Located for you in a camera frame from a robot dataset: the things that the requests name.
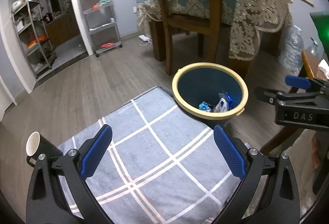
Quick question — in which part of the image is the grey checked rug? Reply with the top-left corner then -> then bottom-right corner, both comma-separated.
59,87 -> 240,223

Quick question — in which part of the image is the wooden chair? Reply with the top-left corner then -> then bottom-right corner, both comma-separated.
158,0 -> 222,75

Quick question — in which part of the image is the white blue wet wipes pack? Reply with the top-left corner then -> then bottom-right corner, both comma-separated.
212,92 -> 234,113

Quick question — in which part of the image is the metal shelf rack left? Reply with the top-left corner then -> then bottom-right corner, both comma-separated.
11,0 -> 57,78

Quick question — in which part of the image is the clear plastic bag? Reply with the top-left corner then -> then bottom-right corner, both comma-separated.
278,25 -> 304,75

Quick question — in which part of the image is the white power strip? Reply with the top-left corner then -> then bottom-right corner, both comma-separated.
138,35 -> 150,42

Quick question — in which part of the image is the grey rolling shelf cart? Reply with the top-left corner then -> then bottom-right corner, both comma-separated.
79,0 -> 123,58

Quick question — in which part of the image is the black mug white inside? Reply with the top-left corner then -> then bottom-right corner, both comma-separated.
26,131 -> 63,167

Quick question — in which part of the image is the teal trash bin yellow rim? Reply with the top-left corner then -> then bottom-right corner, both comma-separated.
171,62 -> 249,121

